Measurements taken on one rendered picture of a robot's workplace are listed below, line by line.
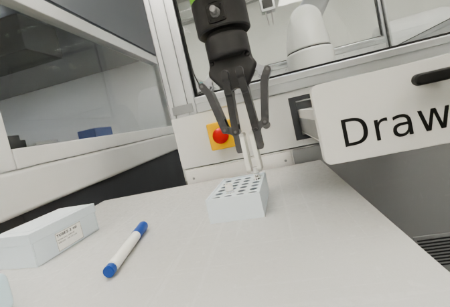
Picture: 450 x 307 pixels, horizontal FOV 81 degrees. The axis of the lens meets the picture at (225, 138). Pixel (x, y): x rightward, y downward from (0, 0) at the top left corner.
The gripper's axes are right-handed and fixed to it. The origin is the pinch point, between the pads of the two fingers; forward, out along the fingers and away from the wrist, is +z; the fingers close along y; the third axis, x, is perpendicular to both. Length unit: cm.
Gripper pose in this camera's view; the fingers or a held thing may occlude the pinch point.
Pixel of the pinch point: (250, 151)
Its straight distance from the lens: 46.6
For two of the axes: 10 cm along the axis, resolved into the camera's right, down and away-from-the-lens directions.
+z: 2.2, 9.7, 0.6
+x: 2.1, -1.1, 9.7
